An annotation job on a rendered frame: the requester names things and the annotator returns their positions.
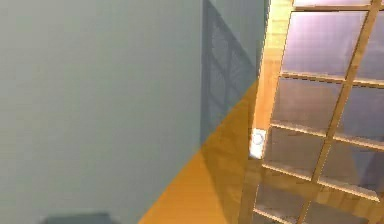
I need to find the wooden glass-paned room door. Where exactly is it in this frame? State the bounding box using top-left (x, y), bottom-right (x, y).
top-left (237, 0), bottom-right (384, 224)

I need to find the dark grey box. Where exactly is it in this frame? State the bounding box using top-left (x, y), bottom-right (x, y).
top-left (39, 212), bottom-right (123, 224)

